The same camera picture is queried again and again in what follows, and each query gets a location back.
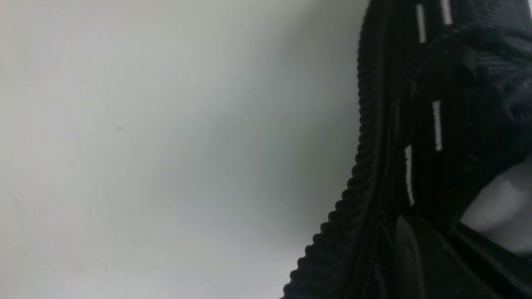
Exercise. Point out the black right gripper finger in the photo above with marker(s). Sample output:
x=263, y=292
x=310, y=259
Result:
x=428, y=267

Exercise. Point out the black knit sneaker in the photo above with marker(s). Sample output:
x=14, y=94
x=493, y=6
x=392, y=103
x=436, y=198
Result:
x=444, y=91

